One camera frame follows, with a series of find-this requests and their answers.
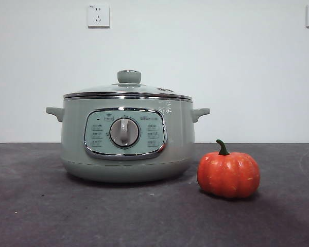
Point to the glass lid with green knob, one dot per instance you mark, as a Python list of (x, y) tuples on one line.
[(128, 76)]

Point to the orange toy pumpkin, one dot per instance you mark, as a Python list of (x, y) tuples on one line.
[(226, 175)]

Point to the pale green electric cooking pot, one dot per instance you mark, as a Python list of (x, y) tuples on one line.
[(74, 128)]

